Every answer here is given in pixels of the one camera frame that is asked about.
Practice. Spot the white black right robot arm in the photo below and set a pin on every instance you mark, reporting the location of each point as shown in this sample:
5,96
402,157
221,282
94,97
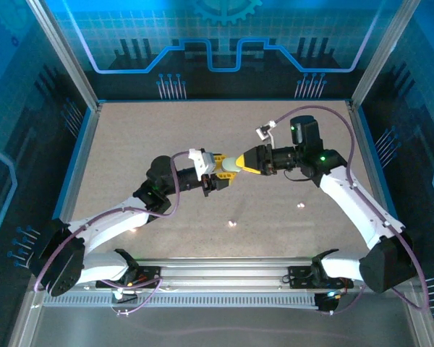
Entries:
351,202

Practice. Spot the grey metal front panel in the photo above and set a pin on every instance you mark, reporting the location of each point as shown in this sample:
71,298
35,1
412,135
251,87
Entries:
217,325

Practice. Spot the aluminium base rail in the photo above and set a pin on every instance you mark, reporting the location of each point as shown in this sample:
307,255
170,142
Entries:
224,274

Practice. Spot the aluminium table side rail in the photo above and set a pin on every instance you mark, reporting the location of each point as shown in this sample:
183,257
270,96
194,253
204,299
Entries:
368,152
85,152

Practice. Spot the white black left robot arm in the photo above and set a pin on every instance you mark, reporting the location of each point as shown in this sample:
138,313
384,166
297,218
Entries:
108,224

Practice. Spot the aluminium frame post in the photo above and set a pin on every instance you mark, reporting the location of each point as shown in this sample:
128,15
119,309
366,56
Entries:
70,61
382,54

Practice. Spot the black control box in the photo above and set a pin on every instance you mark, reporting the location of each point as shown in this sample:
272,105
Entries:
325,303

